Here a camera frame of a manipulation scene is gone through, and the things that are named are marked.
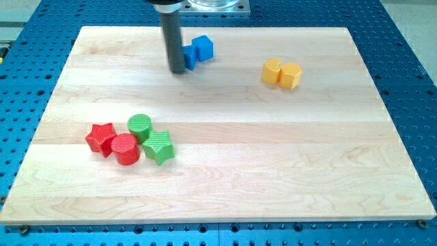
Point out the light wooden board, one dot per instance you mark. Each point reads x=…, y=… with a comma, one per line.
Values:
x=245, y=150

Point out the green star block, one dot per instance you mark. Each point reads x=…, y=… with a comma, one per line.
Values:
x=159, y=147

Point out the yellow heart block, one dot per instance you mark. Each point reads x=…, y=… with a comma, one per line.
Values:
x=270, y=71

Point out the blue angular block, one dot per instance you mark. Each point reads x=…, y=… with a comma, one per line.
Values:
x=190, y=56

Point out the blue cube block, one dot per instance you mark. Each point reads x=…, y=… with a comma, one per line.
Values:
x=204, y=48

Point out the green cylinder block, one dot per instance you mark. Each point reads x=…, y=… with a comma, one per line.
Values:
x=140, y=126

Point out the yellow hexagon block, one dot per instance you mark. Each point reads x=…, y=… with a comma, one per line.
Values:
x=289, y=76

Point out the red cylinder block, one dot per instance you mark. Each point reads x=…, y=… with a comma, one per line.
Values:
x=125, y=149

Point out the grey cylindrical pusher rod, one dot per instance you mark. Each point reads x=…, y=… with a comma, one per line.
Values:
x=171, y=25

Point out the red star block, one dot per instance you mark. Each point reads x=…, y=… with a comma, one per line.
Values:
x=100, y=138

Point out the blue perforated metal plate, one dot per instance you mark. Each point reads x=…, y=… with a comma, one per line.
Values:
x=35, y=61

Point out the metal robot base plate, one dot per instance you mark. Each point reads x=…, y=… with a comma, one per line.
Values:
x=215, y=7

